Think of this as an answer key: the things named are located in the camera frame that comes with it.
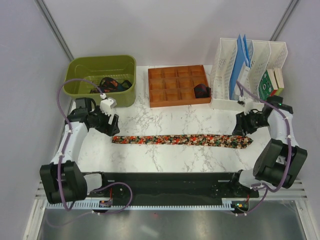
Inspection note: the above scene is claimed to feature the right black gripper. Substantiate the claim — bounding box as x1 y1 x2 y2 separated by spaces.
231 109 270 137

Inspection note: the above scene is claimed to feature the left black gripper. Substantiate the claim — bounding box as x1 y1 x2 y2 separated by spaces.
89 105 119 137

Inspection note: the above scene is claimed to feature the colourful floral patterned tie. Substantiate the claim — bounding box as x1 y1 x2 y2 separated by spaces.
111 134 253 149

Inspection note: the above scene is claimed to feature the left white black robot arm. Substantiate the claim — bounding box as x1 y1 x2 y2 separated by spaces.
39 97 120 204

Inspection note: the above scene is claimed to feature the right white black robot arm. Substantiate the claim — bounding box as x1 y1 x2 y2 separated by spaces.
229 95 308 197

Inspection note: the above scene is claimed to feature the dark blue orange tie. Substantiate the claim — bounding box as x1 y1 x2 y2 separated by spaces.
98 77 132 93

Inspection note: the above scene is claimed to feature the green book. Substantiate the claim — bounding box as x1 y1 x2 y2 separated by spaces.
258 69 284 101

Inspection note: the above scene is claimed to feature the rolled dark red tie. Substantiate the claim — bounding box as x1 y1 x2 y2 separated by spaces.
194 83 211 99

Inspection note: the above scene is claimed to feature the olive green plastic bin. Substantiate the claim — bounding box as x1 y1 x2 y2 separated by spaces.
63 55 137 108

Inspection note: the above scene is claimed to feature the white booklet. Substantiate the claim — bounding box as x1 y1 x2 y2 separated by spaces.
234 62 250 96

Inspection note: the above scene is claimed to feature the beige paperback book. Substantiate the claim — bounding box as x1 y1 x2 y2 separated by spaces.
273 68 285 89

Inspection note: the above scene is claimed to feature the orange compartment tray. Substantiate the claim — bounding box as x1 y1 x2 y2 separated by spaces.
148 65 212 108

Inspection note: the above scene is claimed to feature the blue folder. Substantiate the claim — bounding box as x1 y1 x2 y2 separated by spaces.
229 34 254 101

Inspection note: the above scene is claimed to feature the white plastic file organizer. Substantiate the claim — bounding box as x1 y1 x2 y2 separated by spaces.
210 38 288 112

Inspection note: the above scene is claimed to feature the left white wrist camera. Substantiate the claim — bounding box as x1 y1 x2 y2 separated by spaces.
99 97 117 116

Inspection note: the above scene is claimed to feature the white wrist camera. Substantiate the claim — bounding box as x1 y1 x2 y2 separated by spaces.
99 97 117 116
237 96 254 115

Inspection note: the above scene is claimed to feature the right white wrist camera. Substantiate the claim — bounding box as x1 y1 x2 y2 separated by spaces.
237 96 254 115

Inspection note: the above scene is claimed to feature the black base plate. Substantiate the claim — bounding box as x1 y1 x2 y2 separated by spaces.
89 172 259 206

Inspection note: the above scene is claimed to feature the white slotted cable duct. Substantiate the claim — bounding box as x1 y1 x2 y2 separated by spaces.
46 197 251 211

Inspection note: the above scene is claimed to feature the aluminium frame rail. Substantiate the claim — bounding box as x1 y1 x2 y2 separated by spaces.
23 180 315 240

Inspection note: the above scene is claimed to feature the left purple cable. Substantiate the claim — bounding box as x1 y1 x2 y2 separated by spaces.
46 78 133 228

